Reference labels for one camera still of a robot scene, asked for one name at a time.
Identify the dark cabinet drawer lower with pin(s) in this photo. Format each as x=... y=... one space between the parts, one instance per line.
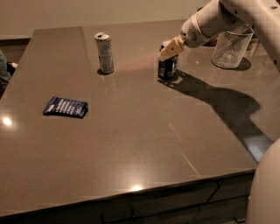
x=220 y=212

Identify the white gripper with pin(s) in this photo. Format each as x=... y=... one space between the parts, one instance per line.
x=190 y=35

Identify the dark cabinet drawer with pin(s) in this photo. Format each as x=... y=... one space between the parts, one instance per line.
x=220 y=212
x=232 y=187
x=173 y=204

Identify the blue pepsi can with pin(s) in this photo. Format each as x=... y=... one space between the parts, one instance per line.
x=167 y=69

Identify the blue rxbar wrapper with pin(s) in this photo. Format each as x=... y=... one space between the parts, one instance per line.
x=65 y=107

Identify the clear plastic cup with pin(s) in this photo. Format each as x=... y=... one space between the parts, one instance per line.
x=230 y=47

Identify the dark cabinet drawer left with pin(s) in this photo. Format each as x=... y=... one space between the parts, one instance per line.
x=173 y=204

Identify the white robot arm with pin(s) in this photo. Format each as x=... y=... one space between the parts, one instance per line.
x=264 y=16

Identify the silver energy drink can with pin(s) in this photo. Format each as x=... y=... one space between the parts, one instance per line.
x=104 y=47

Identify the person leg grey trousers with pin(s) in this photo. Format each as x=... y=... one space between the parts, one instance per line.
x=5 y=76

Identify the dark cabinet drawer upper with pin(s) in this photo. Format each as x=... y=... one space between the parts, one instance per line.
x=232 y=187

